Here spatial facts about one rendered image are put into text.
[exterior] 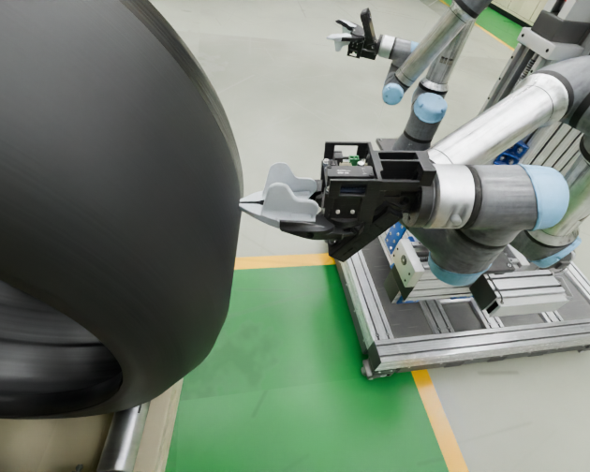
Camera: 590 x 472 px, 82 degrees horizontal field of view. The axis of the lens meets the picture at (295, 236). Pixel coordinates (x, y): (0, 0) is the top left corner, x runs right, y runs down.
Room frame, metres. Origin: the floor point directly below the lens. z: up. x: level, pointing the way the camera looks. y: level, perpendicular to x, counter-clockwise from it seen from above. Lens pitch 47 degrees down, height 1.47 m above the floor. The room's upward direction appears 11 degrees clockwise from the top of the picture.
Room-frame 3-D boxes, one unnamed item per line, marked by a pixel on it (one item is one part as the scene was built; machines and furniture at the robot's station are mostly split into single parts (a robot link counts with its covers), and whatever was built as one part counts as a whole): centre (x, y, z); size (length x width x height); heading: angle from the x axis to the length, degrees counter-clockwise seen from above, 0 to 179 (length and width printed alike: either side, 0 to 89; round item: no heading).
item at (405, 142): (1.28, -0.40, 0.77); 0.15 x 0.15 x 0.10
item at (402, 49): (1.43, -0.27, 1.04); 0.11 x 0.08 x 0.09; 82
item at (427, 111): (1.29, -0.40, 0.88); 0.13 x 0.12 x 0.14; 172
